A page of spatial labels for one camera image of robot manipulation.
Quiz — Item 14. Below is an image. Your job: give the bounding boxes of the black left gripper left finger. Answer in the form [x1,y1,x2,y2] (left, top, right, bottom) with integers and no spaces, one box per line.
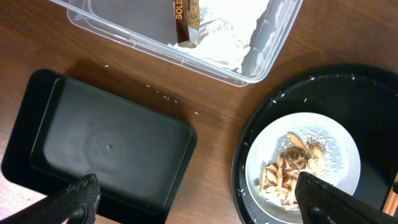
[1,174,101,224]

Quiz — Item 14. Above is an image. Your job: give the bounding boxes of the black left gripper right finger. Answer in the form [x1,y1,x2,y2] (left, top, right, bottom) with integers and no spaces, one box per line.
[295,172,397,224]

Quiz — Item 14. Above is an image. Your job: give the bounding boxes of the grey plate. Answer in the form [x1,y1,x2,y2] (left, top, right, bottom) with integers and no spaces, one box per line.
[240,113,361,223]

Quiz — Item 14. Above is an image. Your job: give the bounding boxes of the peanut shells and rice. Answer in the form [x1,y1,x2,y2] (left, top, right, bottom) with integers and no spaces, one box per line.
[259,127,348,211]

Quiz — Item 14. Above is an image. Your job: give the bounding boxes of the wooden chopstick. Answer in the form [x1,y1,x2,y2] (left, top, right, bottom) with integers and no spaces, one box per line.
[382,175,398,217]

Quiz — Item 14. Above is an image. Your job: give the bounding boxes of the white napkin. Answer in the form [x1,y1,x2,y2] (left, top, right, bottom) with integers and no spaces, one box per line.
[169,0,269,73]

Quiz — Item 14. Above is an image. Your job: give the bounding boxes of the gold snack wrapper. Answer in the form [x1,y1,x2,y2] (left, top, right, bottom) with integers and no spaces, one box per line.
[173,0,200,49]

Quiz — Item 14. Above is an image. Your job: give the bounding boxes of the clear plastic waste bin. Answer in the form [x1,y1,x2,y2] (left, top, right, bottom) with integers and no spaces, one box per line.
[53,0,302,86]

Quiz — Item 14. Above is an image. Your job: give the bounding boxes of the black rectangular bin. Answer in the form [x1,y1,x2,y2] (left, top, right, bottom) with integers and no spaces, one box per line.
[1,69,197,223]

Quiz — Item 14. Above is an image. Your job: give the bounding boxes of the round black tray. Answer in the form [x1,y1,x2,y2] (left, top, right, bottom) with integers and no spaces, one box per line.
[232,64,397,223]

